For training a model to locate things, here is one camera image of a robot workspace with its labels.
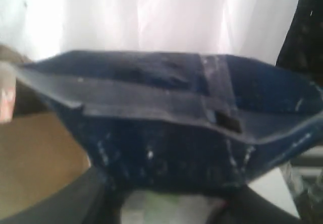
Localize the spaghetti packet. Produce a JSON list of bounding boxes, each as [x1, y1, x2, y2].
[[12, 48, 323, 224]]

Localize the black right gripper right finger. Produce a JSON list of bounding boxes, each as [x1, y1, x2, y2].
[[214, 186, 303, 223]]

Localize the brown paper bag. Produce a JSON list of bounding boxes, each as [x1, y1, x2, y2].
[[0, 44, 91, 217]]

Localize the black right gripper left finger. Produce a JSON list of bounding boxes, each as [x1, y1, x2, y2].
[[1, 168, 126, 223]]

